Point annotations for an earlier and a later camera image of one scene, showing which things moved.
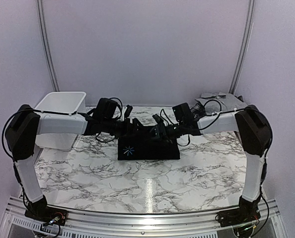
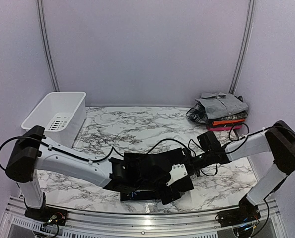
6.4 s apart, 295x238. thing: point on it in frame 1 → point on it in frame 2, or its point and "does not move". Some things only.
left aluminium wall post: x=43 y=28 does not move
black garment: x=133 y=147 → x=145 y=171
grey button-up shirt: x=219 y=102 does not move
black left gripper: x=126 y=131 → x=164 y=196
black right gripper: x=162 y=132 → x=189 y=166
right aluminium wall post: x=244 y=46 does not move
